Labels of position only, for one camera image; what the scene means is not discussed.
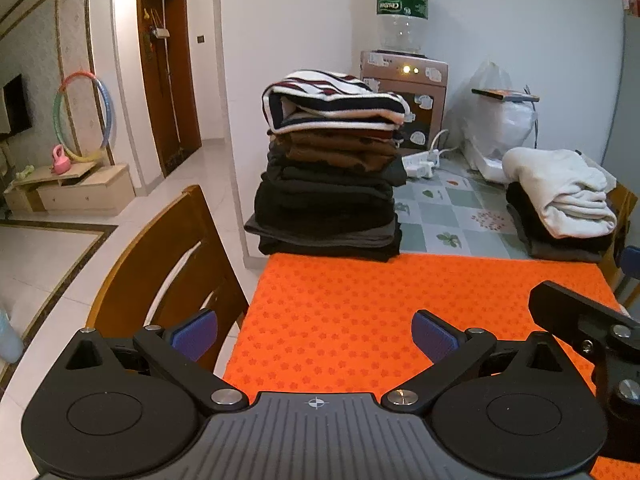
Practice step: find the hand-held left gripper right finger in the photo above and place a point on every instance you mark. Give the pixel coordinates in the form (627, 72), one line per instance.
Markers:
(434, 335)

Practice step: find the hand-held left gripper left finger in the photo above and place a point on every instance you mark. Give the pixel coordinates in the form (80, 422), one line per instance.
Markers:
(197, 332)

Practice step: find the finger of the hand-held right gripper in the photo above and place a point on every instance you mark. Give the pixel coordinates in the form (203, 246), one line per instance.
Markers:
(565, 310)
(631, 265)

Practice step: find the striped white sweater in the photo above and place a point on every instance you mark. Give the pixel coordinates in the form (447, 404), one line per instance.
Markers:
(325, 95)

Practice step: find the stack of dark folded clothes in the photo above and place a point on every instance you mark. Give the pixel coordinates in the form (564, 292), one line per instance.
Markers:
(320, 205)

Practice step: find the wooden chair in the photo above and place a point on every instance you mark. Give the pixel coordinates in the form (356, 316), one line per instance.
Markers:
(612, 260)
(150, 240)

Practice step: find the grey folded garment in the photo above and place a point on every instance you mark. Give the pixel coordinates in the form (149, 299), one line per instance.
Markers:
(550, 252)

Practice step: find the orange patterned mat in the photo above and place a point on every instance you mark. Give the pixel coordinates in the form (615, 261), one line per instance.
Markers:
(350, 310)

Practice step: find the black folded sweater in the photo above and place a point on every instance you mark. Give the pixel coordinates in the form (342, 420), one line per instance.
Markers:
(530, 220)

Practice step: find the cream fleece folded garment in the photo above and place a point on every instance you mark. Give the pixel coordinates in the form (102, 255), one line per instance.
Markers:
(560, 185)

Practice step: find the leaf print tablecloth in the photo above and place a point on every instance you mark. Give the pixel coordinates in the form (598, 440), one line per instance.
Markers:
(450, 210)

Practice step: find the white power strip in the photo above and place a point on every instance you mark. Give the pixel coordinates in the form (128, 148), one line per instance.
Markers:
(417, 165)

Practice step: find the beige television cabinet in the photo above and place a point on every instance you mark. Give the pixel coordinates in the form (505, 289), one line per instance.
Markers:
(85, 195)

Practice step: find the pale blue plastic bin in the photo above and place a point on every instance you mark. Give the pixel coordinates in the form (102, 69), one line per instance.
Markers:
(9, 335)

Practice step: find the white plastic bag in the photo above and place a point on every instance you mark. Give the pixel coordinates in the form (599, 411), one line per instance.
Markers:
(495, 120)

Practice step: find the dark flat tray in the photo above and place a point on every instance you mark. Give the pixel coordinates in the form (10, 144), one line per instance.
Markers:
(500, 93)

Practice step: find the brown patterned folded sweater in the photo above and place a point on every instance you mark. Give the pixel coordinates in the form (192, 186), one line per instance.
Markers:
(330, 145)

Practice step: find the pink kettlebell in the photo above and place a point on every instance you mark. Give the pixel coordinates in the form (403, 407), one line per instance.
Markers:
(61, 162)

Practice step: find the pink water dispenser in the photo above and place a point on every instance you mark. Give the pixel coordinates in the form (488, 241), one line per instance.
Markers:
(430, 110)

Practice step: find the multicolour hula hoop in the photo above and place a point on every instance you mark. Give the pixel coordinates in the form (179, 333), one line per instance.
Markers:
(107, 105)

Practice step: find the brown wooden door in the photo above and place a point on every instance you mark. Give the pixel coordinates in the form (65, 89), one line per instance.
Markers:
(175, 85)

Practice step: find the black television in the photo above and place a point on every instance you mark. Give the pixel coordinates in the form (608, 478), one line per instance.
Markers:
(15, 105)

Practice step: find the clear water bottle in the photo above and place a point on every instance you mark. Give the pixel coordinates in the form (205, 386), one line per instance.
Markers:
(400, 30)

